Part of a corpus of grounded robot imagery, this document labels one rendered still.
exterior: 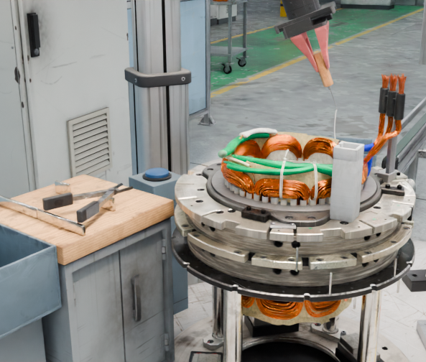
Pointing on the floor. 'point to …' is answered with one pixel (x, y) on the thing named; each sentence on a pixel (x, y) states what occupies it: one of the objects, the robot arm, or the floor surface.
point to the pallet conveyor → (404, 156)
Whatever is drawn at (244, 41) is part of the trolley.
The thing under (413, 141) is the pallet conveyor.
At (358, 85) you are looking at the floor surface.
